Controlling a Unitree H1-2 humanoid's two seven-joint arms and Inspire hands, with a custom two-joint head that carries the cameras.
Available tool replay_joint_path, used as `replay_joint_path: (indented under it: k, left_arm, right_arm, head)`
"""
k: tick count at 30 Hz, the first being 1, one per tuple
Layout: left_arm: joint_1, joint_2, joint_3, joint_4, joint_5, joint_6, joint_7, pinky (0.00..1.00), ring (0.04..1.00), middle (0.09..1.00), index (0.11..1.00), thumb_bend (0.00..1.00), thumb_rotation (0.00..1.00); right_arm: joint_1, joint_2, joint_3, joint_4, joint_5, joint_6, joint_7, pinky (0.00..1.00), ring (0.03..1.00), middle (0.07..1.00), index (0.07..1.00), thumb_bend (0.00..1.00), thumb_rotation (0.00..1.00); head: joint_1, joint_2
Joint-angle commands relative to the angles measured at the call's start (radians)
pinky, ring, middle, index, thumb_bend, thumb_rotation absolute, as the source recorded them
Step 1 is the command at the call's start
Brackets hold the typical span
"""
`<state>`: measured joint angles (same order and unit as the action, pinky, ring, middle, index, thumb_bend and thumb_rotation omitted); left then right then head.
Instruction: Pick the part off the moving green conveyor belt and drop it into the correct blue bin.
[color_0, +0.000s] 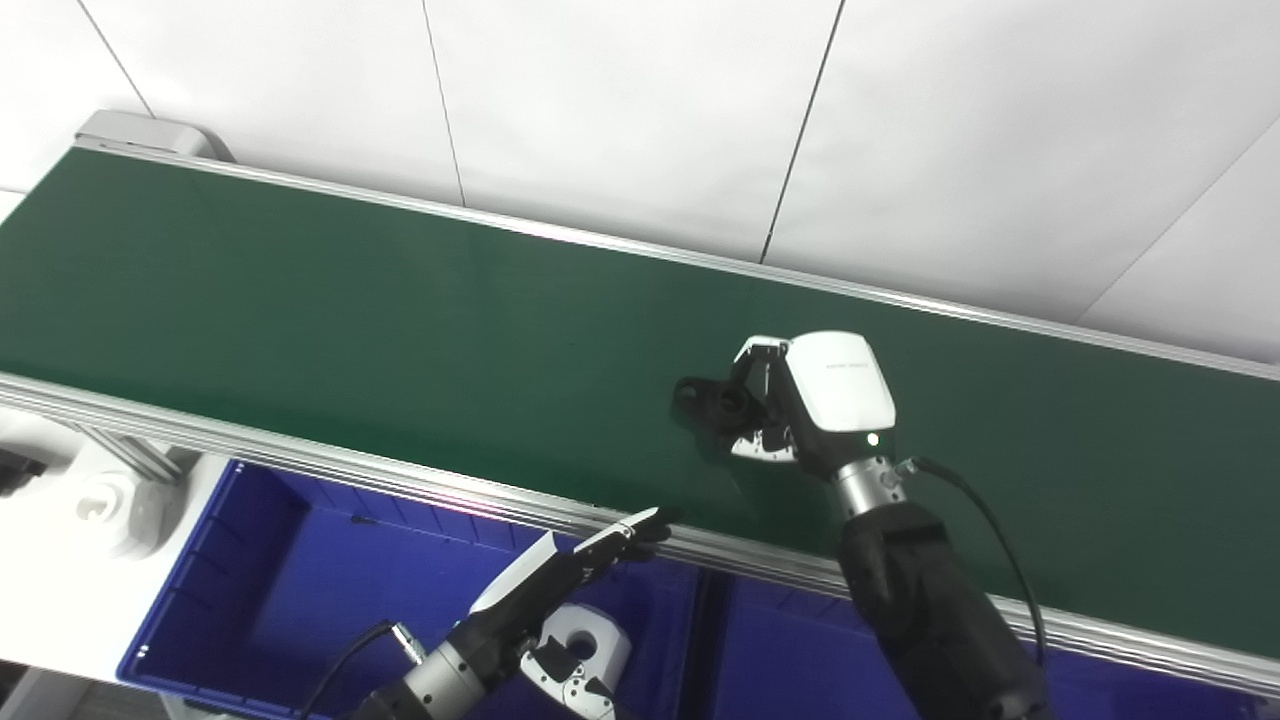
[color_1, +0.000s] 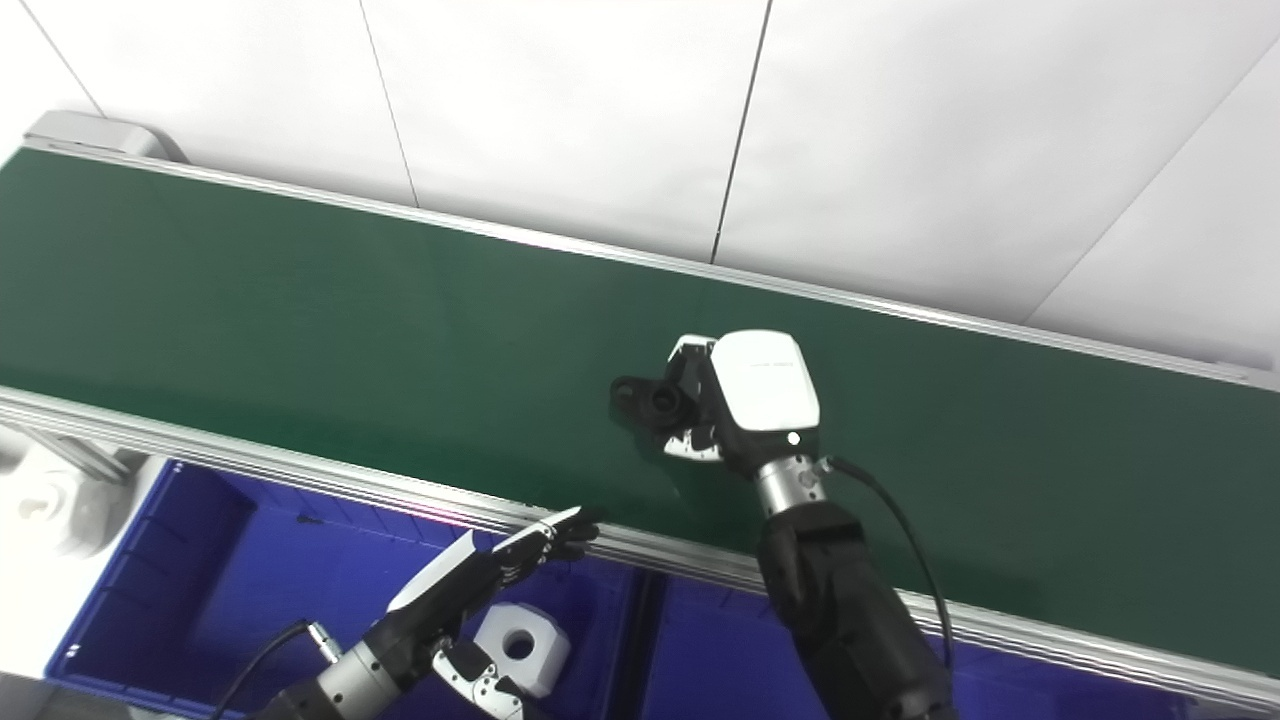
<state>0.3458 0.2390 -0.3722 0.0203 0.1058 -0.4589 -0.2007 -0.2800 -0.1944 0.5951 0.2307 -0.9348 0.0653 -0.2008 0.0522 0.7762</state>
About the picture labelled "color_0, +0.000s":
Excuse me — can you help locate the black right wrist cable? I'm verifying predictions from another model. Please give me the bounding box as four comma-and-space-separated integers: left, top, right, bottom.
895, 456, 1050, 673

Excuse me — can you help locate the green conveyor belt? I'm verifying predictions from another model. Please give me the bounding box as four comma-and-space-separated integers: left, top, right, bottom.
0, 148, 1280, 661
0, 110, 1280, 701

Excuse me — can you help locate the blue plastic bin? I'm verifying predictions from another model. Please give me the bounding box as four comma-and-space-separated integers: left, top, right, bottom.
698, 570, 1280, 720
116, 457, 703, 720

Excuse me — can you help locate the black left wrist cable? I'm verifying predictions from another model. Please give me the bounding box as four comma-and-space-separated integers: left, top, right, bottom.
298, 619, 428, 720

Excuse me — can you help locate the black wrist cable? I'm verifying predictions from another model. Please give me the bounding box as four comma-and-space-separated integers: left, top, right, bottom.
298, 619, 428, 720
895, 456, 1050, 673

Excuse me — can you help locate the aluminium conveyor leg strut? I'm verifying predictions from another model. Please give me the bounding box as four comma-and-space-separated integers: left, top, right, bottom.
74, 424, 201, 483

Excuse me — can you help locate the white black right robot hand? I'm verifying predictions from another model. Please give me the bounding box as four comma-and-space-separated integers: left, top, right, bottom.
729, 330, 899, 480

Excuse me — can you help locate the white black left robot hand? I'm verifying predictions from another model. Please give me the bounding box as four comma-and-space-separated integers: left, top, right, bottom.
451, 506, 682, 720

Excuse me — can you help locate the white block part with hole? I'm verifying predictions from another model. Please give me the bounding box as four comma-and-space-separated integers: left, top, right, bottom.
545, 602, 634, 693

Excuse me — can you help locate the black flanged metal part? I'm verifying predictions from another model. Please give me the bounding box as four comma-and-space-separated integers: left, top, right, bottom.
671, 374, 777, 443

